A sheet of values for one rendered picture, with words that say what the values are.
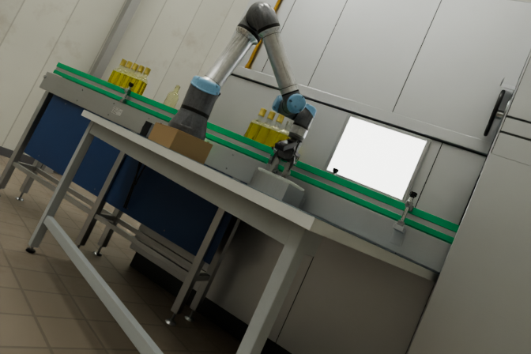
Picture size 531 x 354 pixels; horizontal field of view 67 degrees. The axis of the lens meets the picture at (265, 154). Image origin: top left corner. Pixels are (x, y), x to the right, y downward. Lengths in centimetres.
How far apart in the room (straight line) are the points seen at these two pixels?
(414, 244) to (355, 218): 26
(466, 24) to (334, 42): 68
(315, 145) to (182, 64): 333
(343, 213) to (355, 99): 68
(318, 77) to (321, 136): 36
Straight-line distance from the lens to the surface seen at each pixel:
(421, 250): 183
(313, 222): 95
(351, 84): 228
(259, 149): 198
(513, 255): 168
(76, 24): 474
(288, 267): 101
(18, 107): 466
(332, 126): 218
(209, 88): 157
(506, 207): 169
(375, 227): 184
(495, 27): 238
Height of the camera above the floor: 75
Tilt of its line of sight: 5 degrees up
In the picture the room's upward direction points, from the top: 25 degrees clockwise
